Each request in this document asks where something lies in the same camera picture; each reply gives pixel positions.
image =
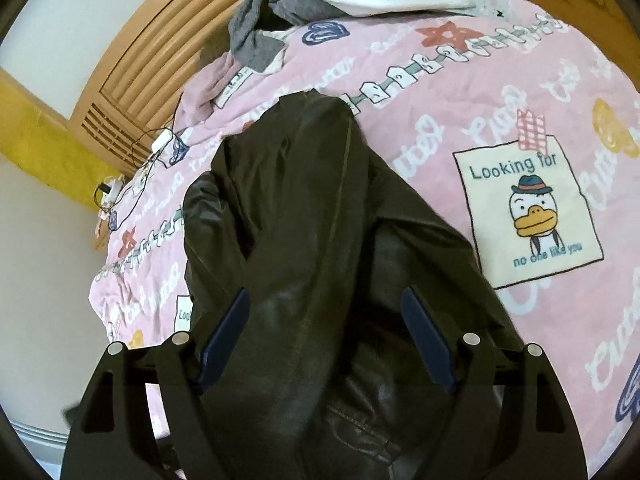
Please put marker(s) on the dark leather jacket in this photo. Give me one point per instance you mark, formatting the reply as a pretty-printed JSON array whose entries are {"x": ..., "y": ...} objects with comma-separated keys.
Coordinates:
[{"x": 310, "y": 220}]

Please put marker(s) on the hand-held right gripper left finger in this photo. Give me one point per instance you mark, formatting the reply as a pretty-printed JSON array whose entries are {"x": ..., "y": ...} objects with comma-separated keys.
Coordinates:
[{"x": 225, "y": 330}]

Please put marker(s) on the yellow wall padding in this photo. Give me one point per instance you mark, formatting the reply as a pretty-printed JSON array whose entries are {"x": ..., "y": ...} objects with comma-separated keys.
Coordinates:
[{"x": 50, "y": 140}]

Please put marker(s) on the mauve pink garment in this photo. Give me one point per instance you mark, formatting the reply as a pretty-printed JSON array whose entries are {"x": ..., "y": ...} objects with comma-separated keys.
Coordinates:
[{"x": 215, "y": 80}]

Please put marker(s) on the grey garment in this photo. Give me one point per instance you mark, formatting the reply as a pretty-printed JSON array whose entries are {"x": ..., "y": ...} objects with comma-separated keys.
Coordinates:
[{"x": 250, "y": 35}]

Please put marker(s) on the wooden slatted headboard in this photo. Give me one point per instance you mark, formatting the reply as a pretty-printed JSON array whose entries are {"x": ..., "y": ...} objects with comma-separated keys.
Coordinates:
[{"x": 150, "y": 50}]

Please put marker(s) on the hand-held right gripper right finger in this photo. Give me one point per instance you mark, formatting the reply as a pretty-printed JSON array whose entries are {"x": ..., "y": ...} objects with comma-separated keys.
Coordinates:
[{"x": 425, "y": 330}]

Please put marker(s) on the pink printed blanket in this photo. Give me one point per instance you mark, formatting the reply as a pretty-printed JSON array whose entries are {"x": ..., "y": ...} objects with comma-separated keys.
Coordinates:
[{"x": 450, "y": 85}]

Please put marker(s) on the white power strip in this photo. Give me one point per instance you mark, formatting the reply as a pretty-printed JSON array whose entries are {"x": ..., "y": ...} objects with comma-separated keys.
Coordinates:
[{"x": 163, "y": 139}]

